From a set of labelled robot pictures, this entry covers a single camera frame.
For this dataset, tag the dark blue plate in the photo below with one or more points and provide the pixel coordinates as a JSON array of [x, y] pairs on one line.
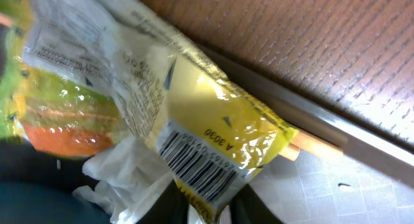
[[25, 203]]

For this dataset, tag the right wooden chopstick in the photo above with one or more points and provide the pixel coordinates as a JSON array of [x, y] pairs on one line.
[[290, 152]]

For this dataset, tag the wooden chopstick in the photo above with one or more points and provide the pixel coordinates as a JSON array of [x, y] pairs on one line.
[[290, 152], [317, 146]]

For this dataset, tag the crumpled white tissue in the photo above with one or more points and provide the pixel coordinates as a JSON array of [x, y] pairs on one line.
[[130, 176]]

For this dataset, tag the left wooden chopstick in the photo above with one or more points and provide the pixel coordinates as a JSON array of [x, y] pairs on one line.
[[317, 146]]

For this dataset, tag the green yellow snack wrapper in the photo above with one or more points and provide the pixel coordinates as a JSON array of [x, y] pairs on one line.
[[82, 76]]

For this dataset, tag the dark brown serving tray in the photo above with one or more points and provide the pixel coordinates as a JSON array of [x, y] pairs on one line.
[[371, 183]]

